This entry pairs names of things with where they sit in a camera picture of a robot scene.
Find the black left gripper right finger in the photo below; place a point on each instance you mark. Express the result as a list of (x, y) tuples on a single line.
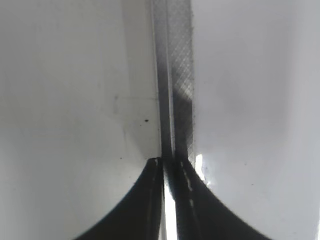
[(200, 215)]

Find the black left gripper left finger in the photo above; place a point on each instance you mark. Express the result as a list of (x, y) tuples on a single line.
[(138, 215)]

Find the white framed whiteboard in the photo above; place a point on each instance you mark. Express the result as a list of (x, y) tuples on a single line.
[(90, 90)]

